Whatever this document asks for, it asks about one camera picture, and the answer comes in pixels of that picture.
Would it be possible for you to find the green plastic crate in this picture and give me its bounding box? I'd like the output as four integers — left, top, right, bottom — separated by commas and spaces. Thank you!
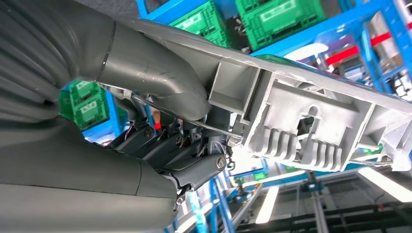
235, 0, 326, 51
169, 1, 231, 49
59, 80, 110, 131

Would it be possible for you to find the ceiling light strip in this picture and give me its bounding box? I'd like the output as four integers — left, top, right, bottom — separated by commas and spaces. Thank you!
256, 186, 279, 225
357, 167, 412, 203

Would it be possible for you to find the red barrier belt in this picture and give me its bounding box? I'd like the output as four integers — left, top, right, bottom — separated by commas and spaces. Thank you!
325, 30, 394, 67

